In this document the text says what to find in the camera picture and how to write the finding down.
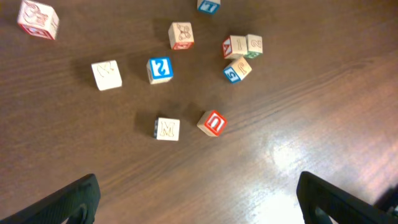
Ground wooden block letter J blue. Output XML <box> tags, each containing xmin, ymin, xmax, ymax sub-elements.
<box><xmin>223</xmin><ymin>57</ymin><xmax>252</xmax><ymax>83</ymax></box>

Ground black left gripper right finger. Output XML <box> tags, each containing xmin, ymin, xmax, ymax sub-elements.
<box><xmin>296</xmin><ymin>171</ymin><xmax>397</xmax><ymax>224</ymax></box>

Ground wooden block dove picture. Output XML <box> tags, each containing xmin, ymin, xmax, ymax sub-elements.
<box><xmin>91</xmin><ymin>60</ymin><xmax>123</xmax><ymax>91</ymax></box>

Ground wooden block red far corner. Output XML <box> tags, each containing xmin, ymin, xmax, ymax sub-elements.
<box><xmin>17</xmin><ymin>0</ymin><xmax>60</xmax><ymax>40</ymax></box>

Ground wooden block green yellow sides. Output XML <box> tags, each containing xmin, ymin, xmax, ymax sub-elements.
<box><xmin>245</xmin><ymin>34</ymin><xmax>263</xmax><ymax>58</ymax></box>

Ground wooden block butterfly picture red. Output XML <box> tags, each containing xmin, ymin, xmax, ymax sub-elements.
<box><xmin>168</xmin><ymin>22</ymin><xmax>195</xmax><ymax>50</ymax></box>

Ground wooden block blue top far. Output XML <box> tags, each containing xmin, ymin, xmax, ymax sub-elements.
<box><xmin>197</xmin><ymin>0</ymin><xmax>221</xmax><ymax>14</ymax></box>

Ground wooden block letter M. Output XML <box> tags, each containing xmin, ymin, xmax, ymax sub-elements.
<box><xmin>154</xmin><ymin>118</ymin><xmax>180</xmax><ymax>141</ymax></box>

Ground wooden block red letter U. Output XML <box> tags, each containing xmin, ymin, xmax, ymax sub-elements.
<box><xmin>197</xmin><ymin>110</ymin><xmax>228</xmax><ymax>137</ymax></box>

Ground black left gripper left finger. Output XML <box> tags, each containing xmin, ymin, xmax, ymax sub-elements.
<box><xmin>1</xmin><ymin>174</ymin><xmax>101</xmax><ymax>224</ymax></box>

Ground wooden block number 1 red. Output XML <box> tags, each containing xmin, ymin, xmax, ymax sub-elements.
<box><xmin>222</xmin><ymin>35</ymin><xmax>248</xmax><ymax>60</ymax></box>

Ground wooden block blue number 2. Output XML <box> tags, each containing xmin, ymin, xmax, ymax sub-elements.
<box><xmin>146</xmin><ymin>57</ymin><xmax>174</xmax><ymax>85</ymax></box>

